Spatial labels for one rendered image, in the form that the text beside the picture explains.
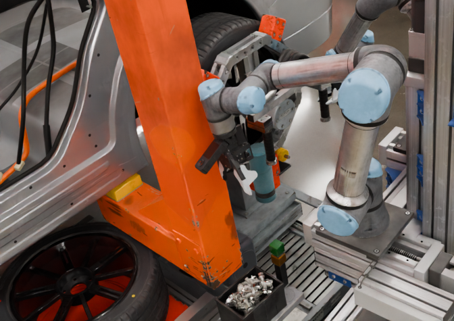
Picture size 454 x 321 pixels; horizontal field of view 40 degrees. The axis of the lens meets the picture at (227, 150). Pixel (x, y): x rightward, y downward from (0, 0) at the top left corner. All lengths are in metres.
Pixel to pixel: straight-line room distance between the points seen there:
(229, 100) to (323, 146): 2.05
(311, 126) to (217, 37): 1.61
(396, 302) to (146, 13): 1.07
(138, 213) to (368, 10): 1.13
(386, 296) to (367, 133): 0.56
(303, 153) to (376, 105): 2.25
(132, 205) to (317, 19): 1.31
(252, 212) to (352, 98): 1.58
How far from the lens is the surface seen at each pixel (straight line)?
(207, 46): 2.42
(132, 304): 2.35
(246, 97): 1.70
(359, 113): 1.49
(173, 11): 1.74
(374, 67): 1.50
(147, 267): 2.46
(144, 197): 2.50
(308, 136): 3.83
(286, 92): 2.38
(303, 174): 3.54
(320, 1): 3.12
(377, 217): 1.93
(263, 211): 2.99
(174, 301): 2.63
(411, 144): 1.98
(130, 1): 1.68
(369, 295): 1.92
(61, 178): 2.34
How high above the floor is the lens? 2.18
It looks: 35 degrees down
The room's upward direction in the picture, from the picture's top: 12 degrees counter-clockwise
